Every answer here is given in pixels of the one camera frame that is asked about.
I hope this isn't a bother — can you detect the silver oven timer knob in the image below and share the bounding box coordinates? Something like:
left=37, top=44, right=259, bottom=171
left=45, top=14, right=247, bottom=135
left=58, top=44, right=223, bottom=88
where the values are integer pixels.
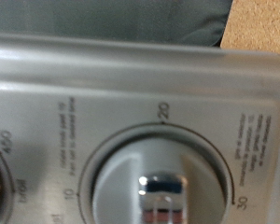
left=77, top=121, right=236, bottom=224

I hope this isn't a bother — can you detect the silver toaster oven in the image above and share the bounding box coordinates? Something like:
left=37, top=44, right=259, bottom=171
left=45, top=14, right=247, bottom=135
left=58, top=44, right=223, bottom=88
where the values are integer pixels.
left=0, top=32, right=280, bottom=224

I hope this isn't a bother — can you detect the grey curtain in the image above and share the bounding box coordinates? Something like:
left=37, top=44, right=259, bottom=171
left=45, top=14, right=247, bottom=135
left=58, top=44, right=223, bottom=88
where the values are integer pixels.
left=0, top=0, right=235, bottom=49

